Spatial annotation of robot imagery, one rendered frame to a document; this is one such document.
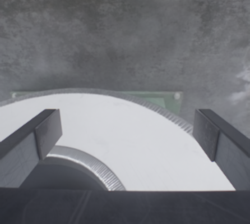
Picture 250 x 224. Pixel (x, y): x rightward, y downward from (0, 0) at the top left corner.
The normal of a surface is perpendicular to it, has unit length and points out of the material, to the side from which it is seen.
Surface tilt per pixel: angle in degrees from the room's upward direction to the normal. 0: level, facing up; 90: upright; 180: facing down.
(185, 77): 0
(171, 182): 90
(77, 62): 0
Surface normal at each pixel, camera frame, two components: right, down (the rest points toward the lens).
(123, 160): -0.04, -0.76
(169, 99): -0.06, 0.65
